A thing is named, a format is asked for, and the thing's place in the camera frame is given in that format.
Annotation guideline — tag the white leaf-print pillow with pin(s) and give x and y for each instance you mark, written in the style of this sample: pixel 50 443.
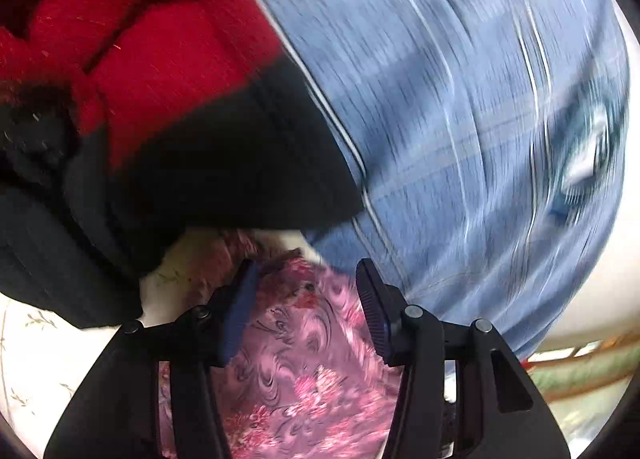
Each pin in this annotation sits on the white leaf-print pillow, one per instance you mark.
pixel 40 354

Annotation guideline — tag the green patterned cloth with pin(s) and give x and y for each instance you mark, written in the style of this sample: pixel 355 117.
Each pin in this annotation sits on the green patterned cloth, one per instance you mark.
pixel 585 371

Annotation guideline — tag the purple floral garment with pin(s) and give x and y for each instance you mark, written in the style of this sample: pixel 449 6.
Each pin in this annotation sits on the purple floral garment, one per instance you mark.
pixel 310 339

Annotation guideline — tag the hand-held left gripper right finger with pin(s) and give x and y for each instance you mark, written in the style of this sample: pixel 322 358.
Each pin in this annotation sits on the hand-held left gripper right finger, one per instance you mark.
pixel 376 311

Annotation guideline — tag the red and black cloth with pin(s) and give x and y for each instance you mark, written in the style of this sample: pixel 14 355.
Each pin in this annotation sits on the red and black cloth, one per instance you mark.
pixel 175 64

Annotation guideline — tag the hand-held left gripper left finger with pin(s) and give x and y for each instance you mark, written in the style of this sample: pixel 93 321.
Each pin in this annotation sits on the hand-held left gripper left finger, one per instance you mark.
pixel 240 309

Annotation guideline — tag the blue plaid quilt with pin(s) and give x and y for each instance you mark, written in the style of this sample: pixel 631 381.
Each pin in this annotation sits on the blue plaid quilt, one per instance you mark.
pixel 450 114

